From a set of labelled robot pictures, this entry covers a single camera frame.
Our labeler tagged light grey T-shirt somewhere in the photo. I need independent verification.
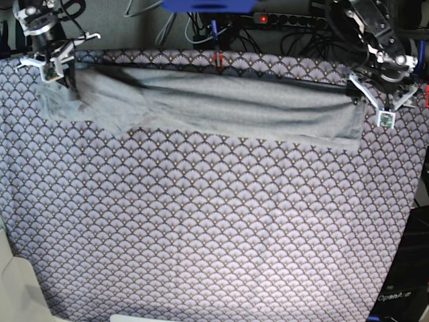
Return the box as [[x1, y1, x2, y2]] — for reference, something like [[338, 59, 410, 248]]
[[35, 64, 365, 151]]

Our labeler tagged white board at corner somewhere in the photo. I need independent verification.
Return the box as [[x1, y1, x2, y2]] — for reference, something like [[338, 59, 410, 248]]
[[1, 229, 54, 321]]

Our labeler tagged fan-patterned purple tablecloth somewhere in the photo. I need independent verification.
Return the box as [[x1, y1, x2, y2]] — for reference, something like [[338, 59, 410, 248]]
[[1, 59, 428, 321]]

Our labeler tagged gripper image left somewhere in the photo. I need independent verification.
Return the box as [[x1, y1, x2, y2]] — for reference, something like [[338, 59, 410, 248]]
[[32, 32, 80, 99]]

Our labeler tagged red clamp at right edge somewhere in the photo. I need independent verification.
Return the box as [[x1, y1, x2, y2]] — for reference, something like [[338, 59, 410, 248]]
[[425, 84, 429, 108]]

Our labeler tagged red black table clamp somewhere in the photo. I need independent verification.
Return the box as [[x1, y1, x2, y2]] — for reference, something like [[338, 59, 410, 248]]
[[212, 51, 223, 70]]

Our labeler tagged black OpenArm box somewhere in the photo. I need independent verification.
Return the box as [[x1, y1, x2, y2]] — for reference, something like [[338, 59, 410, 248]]
[[373, 206, 428, 321]]

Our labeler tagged black power strip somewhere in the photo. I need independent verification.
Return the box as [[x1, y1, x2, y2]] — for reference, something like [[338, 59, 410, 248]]
[[252, 12, 328, 28]]

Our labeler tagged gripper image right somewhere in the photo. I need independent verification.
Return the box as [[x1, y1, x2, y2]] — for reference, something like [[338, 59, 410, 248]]
[[345, 66, 419, 105]]

